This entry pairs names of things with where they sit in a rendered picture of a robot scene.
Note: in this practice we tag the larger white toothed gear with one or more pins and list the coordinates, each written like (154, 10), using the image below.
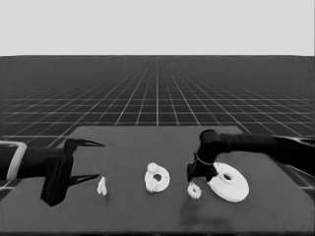
(190, 192)

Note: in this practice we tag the large thick white disc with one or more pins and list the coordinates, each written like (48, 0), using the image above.
(236, 190)

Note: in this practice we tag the small white toothed gear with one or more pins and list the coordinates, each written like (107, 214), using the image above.
(149, 188)
(150, 169)

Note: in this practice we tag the small white T-shaped piece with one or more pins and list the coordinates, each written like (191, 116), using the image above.
(102, 188)

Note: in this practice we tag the round white carrier with pins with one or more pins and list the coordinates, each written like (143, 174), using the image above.
(165, 179)

